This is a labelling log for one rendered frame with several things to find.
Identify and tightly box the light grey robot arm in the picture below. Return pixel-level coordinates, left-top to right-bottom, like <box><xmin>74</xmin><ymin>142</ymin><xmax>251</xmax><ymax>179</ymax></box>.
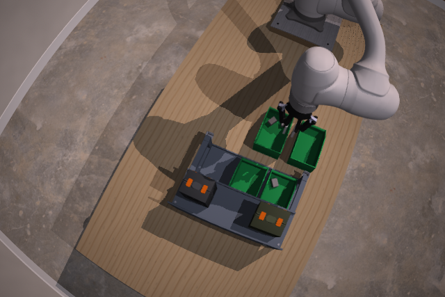
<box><xmin>284</xmin><ymin>0</ymin><xmax>400</xmax><ymax>120</ymax></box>

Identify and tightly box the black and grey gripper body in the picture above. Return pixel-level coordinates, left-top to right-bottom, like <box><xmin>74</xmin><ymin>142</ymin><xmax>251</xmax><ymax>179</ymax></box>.
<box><xmin>285</xmin><ymin>102</ymin><xmax>312</xmax><ymax>120</ymax></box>

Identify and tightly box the grey metal shelf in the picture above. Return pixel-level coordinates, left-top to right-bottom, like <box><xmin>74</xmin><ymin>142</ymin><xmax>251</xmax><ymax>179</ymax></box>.
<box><xmin>168</xmin><ymin>131</ymin><xmax>311</xmax><ymax>250</ymax></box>

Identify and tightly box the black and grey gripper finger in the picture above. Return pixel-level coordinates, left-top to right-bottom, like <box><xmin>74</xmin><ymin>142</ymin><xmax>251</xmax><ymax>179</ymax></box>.
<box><xmin>291</xmin><ymin>115</ymin><xmax>318</xmax><ymax>138</ymax></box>
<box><xmin>277</xmin><ymin>101</ymin><xmax>293</xmax><ymax>134</ymax></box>

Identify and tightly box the green bin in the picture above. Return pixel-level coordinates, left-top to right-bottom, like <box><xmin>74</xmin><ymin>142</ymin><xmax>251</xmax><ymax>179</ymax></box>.
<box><xmin>228</xmin><ymin>158</ymin><xmax>268</xmax><ymax>197</ymax></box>
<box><xmin>252</xmin><ymin>107</ymin><xmax>293</xmax><ymax>159</ymax></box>
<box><xmin>260</xmin><ymin>170</ymin><xmax>297</xmax><ymax>209</ymax></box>
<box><xmin>287</xmin><ymin>125</ymin><xmax>326</xmax><ymax>173</ymax></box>

